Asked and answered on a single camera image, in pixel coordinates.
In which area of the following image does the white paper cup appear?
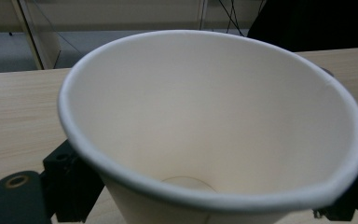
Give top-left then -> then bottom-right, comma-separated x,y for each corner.
57,29 -> 358,224

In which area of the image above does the bundle of black cables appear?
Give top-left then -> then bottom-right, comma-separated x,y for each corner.
218,0 -> 266,37

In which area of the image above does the black curtain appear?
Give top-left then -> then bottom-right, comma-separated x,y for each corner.
247,0 -> 358,52

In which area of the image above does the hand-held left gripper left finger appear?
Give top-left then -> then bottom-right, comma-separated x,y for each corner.
42,139 -> 106,223

